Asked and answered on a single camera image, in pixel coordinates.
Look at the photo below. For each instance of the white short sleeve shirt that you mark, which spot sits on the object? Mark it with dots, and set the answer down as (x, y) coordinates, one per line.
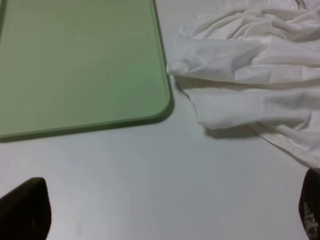
(255, 63)

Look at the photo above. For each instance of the green plastic tray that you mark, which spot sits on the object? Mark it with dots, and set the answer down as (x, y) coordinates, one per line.
(72, 66)

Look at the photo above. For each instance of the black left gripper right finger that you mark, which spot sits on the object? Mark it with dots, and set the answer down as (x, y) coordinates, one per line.
(309, 204)

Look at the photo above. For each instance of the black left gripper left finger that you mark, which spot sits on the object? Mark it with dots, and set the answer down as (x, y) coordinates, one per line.
(25, 212)

